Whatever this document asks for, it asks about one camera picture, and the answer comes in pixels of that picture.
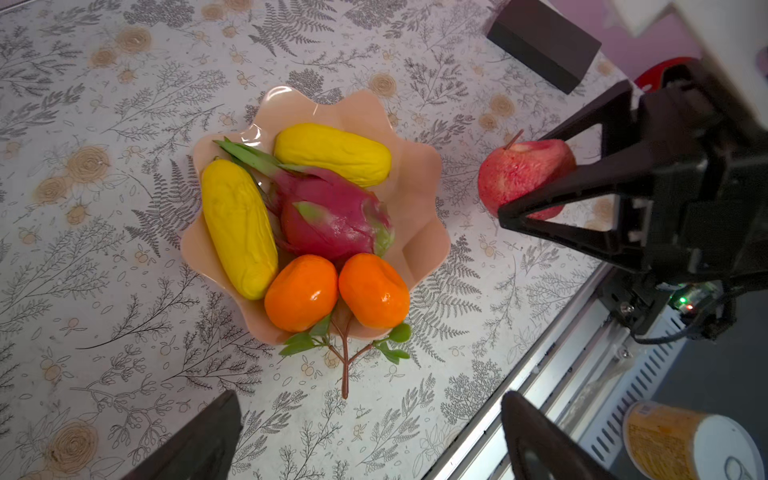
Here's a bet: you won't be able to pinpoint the pink scalloped fruit bowl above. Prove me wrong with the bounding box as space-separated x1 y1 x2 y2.
180 86 451 345

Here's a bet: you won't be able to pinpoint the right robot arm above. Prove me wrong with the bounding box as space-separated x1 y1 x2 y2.
498 1 767 344

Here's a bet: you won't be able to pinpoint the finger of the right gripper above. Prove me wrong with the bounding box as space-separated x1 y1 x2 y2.
496 140 661 274
541 80 645 158

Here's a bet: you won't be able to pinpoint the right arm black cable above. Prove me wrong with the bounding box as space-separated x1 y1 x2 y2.
629 287 739 347

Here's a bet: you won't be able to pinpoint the aluminium rail frame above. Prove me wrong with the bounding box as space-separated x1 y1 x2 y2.
425 264 686 479

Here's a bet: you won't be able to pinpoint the yellow paper cup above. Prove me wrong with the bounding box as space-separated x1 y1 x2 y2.
623 401 767 479

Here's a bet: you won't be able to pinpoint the orange tangerines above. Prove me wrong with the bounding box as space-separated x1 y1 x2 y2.
264 253 412 399

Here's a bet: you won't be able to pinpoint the red apple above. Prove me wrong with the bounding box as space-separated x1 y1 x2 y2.
477 139 577 218

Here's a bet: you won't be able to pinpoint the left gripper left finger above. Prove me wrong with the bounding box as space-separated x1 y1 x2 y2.
124 390 242 479

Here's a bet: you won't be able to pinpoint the pink dragon fruit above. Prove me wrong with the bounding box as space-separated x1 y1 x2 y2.
216 138 395 265

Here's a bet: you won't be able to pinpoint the black flat pad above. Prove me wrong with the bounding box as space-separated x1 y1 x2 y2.
487 0 601 94

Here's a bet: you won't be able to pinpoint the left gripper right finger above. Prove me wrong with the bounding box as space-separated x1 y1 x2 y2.
501 391 615 480

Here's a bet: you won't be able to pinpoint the yellow fruit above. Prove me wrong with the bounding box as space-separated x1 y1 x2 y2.
274 123 392 188
201 158 278 300

